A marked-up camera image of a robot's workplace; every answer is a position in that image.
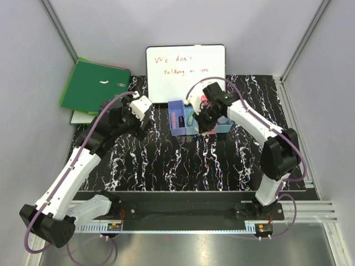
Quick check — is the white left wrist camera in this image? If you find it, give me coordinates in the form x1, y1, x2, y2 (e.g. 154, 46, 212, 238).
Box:
129, 95, 152, 121

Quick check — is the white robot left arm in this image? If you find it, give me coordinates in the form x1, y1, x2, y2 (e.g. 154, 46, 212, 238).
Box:
19, 96, 153, 248

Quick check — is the light blue plastic bin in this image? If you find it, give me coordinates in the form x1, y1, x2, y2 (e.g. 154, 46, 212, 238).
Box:
184, 106, 199, 135

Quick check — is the white green paper folder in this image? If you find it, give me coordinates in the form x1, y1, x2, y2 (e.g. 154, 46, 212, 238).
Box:
70, 111, 95, 125

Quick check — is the white dry-erase board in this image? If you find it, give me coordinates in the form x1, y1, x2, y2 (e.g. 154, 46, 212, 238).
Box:
146, 44, 226, 104

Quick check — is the purple plastic bin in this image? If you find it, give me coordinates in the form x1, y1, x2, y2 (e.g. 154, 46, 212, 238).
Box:
168, 100, 186, 136

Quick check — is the clear round clip jar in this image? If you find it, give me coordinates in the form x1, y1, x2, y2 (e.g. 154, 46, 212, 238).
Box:
217, 116, 228, 125

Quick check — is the black orange highlighter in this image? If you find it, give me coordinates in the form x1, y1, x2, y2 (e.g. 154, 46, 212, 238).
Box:
179, 116, 185, 128

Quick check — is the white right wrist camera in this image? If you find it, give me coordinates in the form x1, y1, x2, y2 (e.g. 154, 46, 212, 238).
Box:
183, 93, 205, 115

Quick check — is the green correction tape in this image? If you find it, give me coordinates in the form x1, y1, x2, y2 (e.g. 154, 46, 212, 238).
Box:
187, 115, 194, 126

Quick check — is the blue plastic end bin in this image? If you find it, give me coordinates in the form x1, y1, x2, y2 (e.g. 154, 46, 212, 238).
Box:
215, 116, 232, 134

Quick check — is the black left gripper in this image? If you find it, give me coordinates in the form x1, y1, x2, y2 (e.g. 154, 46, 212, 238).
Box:
113, 96, 154, 141

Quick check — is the lilac eraser stick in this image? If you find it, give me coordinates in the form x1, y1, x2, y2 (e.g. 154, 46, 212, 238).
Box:
171, 112, 177, 129

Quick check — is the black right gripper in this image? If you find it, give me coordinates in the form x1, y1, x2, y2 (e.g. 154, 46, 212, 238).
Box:
192, 105, 222, 134

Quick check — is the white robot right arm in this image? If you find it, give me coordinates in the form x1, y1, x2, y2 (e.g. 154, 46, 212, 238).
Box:
184, 82, 301, 220

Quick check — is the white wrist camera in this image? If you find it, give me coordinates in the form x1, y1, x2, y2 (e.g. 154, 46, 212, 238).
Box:
183, 93, 205, 115
129, 95, 152, 121

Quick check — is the green ring binder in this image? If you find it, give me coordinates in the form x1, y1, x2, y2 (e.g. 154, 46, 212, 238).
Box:
59, 57, 131, 114

